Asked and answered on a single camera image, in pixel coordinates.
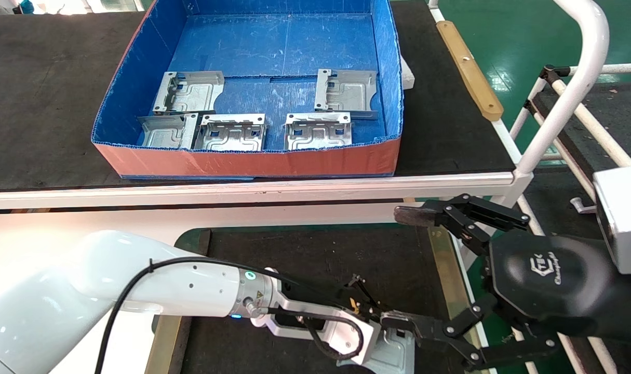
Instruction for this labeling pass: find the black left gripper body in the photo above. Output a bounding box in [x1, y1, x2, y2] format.
[340, 290, 386, 326]

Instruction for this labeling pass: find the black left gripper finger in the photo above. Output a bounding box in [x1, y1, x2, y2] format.
[380, 293, 560, 372]

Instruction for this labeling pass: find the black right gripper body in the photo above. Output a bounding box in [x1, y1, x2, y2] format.
[484, 229, 631, 349]

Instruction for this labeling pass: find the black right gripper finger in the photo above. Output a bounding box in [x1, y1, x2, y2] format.
[393, 194, 530, 257]

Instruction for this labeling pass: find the stamped metal bracket plate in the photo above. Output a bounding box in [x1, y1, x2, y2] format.
[137, 113, 199, 150]
[285, 112, 353, 151]
[152, 71, 225, 116]
[339, 326, 418, 374]
[195, 113, 268, 152]
[314, 69, 378, 120]

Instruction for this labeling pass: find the blue corrugated plastic box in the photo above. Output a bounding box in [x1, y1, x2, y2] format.
[90, 0, 404, 180]

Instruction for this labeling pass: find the small black work mat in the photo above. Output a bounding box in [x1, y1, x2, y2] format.
[154, 223, 482, 374]

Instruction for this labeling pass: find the thin white rack tube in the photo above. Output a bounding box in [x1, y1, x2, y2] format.
[526, 104, 599, 201]
[509, 78, 548, 141]
[549, 73, 631, 168]
[567, 62, 631, 76]

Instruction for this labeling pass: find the long yellow wooden strip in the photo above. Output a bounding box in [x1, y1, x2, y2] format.
[436, 21, 504, 123]

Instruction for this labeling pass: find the white foam block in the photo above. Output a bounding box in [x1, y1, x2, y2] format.
[400, 56, 416, 90]

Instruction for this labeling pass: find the thick white bent tube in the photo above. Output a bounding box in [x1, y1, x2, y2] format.
[515, 0, 610, 177]

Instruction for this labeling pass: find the large black table mat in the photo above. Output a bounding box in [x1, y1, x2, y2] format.
[0, 0, 517, 193]

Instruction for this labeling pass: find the small grey metal handle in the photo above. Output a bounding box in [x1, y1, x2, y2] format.
[570, 196, 597, 215]

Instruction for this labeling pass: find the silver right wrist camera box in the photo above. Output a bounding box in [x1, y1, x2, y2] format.
[592, 164, 631, 276]

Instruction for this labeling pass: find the white tubular frame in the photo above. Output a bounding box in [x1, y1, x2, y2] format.
[533, 83, 631, 245]

